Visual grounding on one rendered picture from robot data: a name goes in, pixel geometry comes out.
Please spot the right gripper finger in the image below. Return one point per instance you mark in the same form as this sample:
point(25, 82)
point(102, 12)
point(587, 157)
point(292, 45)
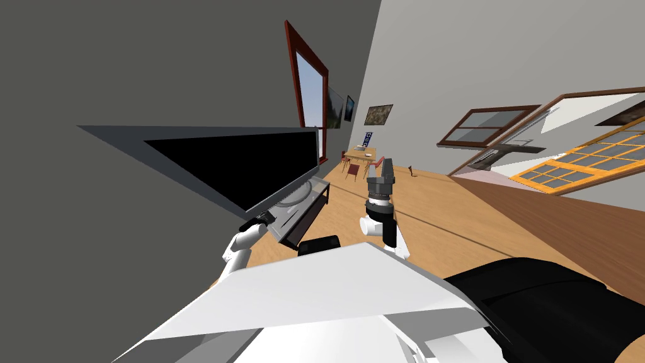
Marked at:
point(388, 168)
point(373, 171)

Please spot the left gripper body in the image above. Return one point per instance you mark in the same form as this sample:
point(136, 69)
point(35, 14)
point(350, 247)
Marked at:
point(265, 219)

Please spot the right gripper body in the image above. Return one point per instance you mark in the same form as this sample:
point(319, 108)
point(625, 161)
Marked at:
point(380, 185)

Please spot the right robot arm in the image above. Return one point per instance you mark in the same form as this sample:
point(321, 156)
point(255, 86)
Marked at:
point(544, 307)

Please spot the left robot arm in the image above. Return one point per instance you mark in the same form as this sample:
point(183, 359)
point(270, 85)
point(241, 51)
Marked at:
point(241, 248)

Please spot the red chair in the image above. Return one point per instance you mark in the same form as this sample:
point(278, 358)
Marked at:
point(353, 171)
point(376, 162)

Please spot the wooden dining table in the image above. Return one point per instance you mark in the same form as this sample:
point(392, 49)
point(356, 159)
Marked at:
point(360, 154)

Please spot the small brown floor object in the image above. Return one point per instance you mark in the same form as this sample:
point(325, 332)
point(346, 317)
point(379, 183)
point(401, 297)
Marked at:
point(413, 171)

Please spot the blue white poster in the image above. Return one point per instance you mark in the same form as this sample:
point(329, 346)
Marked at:
point(368, 139)

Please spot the grey television stand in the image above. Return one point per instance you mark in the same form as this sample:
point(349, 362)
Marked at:
point(302, 212)

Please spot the black flat television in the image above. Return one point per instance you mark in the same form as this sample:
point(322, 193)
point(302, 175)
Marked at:
point(242, 166)

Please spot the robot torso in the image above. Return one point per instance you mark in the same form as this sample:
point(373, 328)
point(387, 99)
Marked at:
point(312, 297)

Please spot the red framed window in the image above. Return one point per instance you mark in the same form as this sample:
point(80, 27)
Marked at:
point(310, 91)

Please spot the brown framed window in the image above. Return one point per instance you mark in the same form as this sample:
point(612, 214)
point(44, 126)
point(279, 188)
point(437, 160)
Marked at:
point(484, 126)

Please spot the yellow framed window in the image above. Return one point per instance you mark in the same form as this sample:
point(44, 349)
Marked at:
point(579, 164)

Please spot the brown landscape wall picture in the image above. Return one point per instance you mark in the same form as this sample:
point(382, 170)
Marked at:
point(378, 114)

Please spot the small blue wall picture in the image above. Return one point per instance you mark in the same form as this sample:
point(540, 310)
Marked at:
point(349, 108)

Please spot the dark landscape wall picture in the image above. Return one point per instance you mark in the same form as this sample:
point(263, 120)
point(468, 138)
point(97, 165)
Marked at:
point(335, 108)

